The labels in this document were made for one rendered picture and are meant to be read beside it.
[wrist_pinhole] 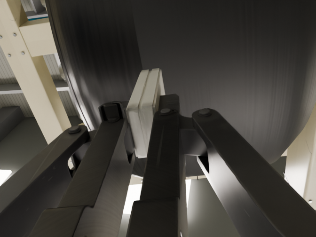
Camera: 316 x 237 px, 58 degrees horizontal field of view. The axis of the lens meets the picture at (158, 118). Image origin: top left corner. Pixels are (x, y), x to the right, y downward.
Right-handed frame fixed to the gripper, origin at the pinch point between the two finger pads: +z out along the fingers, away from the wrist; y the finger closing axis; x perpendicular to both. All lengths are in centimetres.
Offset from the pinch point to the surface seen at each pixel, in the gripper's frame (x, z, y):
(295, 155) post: -35, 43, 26
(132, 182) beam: -55, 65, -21
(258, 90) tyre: -4.3, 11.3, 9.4
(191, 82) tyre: -2.4, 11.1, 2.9
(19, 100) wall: -149, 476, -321
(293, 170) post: -40, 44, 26
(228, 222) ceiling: -225, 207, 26
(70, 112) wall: -183, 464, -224
